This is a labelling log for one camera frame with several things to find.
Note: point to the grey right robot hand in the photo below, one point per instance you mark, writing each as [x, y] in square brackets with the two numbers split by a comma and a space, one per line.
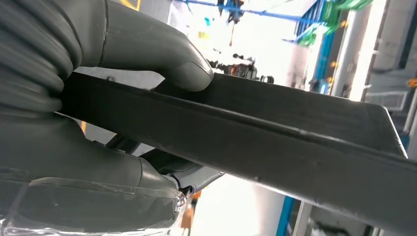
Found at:
[146, 42]

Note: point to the blue overhead beam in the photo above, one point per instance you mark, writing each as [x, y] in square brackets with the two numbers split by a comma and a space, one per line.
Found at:
[267, 13]

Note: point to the green overhead fittings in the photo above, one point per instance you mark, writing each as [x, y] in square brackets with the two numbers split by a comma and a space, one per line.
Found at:
[332, 13]

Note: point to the blue metal post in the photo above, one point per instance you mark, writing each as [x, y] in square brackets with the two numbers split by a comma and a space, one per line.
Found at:
[285, 218]

